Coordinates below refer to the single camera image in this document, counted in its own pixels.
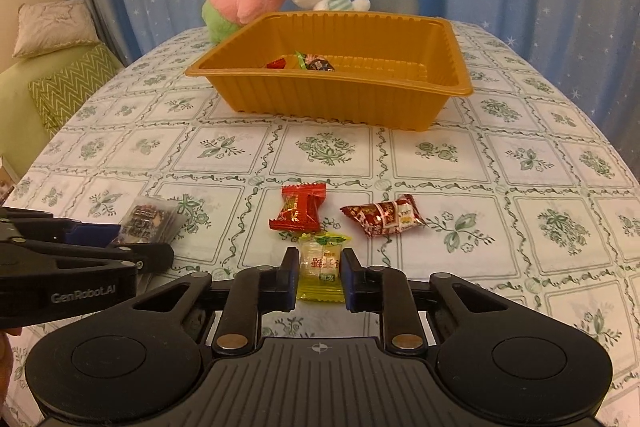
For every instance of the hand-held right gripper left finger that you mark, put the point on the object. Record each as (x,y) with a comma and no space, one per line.
(291,279)

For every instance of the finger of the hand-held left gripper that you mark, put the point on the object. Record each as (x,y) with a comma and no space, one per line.
(92,232)
(145,257)

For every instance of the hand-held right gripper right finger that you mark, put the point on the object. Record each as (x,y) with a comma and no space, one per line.
(349,282)

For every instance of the yellow clear candy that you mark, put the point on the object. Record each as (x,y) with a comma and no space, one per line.
(320,264)

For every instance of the dark grey snack packet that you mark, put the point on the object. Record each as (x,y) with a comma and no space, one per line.
(150,222)

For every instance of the orange plastic tray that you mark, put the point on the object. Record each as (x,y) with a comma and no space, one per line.
(325,94)

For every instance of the large red snack packet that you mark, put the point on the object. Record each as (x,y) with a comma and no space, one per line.
(276,64)

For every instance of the green snack packet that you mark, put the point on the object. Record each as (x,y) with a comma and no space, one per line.
(300,61)

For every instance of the person's left hand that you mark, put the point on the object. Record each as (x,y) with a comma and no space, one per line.
(5,367)

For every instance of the red pinched candy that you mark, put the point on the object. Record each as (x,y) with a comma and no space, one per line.
(297,209)

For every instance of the dark red white candy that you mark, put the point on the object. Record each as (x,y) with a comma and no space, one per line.
(385,214)

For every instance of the green sofa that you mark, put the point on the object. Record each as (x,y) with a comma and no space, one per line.
(20,117)

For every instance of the floral print tablecloth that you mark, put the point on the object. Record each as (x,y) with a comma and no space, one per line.
(450,187)

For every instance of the green zigzag cushion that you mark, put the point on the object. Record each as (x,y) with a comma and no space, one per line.
(75,87)

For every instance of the beige cushion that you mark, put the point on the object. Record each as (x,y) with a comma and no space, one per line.
(50,27)

